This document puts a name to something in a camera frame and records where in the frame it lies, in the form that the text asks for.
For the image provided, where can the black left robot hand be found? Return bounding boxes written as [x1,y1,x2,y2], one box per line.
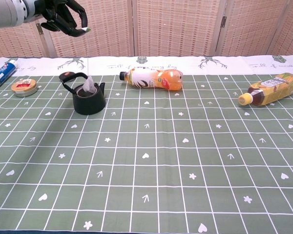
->
[35,0,88,38]

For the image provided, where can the tea bag with green tag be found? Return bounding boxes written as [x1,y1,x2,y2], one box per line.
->
[82,27,97,95]

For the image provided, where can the yellow label tea bottle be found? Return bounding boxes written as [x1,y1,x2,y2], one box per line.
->
[238,73,293,107]

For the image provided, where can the round wooden lidded tin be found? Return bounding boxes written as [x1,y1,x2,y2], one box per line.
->
[11,78,38,98]

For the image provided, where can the blue white toothpaste tube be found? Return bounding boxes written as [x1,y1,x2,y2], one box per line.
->
[0,60,18,94]

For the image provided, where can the orange drink plastic bottle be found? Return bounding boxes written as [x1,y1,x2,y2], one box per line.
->
[119,68,184,91]

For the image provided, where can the woven folding screen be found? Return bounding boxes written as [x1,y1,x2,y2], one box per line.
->
[0,0,293,59]

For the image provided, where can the green grid tablecloth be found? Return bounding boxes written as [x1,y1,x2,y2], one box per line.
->
[0,55,293,234]

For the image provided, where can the black teapot with handle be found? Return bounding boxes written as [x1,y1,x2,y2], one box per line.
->
[62,72,106,116]

